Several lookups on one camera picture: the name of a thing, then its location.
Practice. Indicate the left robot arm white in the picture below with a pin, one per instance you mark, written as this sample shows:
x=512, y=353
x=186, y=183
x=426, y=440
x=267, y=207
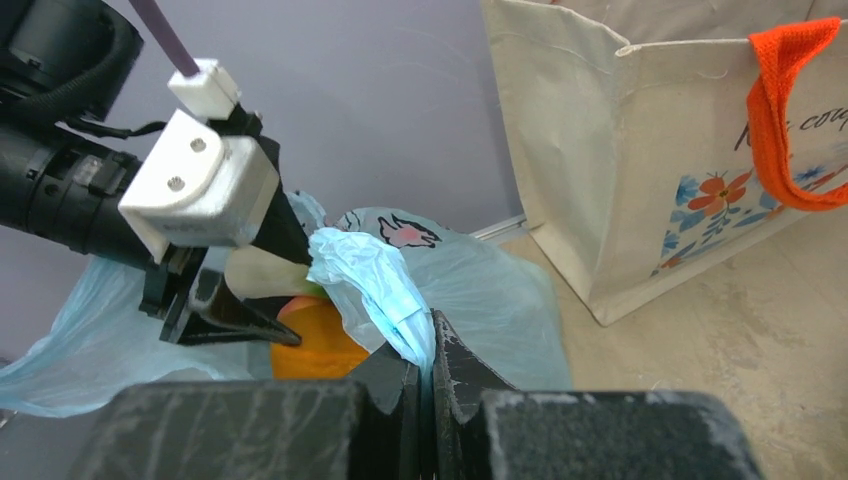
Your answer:
x=63, y=64

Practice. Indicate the light blue plastic grocery bag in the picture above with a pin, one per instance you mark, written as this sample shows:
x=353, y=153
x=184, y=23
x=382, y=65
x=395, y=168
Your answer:
x=384, y=269

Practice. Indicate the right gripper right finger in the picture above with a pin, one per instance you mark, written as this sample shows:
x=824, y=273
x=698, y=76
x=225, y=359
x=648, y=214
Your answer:
x=485, y=428

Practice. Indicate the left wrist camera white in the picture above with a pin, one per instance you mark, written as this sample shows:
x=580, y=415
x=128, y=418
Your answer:
x=197, y=188

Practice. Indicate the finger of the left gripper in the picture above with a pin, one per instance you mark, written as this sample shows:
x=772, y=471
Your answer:
x=281, y=233
x=205, y=311

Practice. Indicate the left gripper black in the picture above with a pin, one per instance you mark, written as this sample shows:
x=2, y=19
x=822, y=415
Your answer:
x=64, y=188

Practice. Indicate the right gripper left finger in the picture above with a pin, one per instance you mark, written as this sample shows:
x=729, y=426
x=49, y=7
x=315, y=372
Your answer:
x=364, y=425

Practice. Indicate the beige canvas tote bag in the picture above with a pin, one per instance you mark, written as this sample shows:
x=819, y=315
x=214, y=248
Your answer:
x=628, y=130

